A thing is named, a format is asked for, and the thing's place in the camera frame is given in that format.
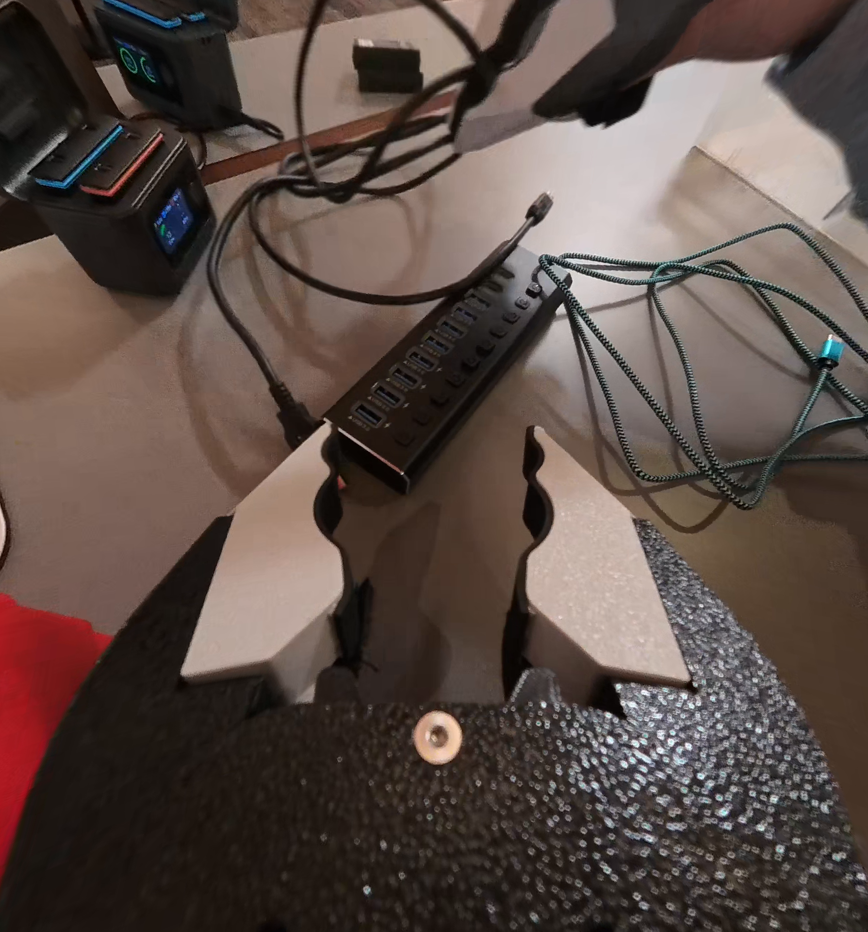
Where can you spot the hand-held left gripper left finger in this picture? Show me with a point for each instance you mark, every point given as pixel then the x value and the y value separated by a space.
pixel 259 582

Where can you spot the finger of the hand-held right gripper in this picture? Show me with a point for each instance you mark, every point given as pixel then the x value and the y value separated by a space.
pixel 492 131

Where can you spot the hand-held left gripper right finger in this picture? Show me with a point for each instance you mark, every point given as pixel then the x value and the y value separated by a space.
pixel 586 582

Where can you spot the black usb hub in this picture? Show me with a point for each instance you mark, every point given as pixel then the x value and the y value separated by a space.
pixel 448 357

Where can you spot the person's right forearm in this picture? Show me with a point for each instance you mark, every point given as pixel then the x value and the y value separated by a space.
pixel 739 29

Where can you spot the small black battery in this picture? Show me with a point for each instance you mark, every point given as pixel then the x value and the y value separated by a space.
pixel 384 52
pixel 390 78

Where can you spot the person's grey clothing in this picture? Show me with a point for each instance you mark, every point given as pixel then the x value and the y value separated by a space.
pixel 856 109

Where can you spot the red cloth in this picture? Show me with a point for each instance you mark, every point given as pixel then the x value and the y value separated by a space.
pixel 11 692

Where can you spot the black battery charger blue top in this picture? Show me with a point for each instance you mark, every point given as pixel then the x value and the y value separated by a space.
pixel 193 80

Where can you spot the black battery charger red stripe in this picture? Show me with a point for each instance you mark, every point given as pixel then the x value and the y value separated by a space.
pixel 113 240

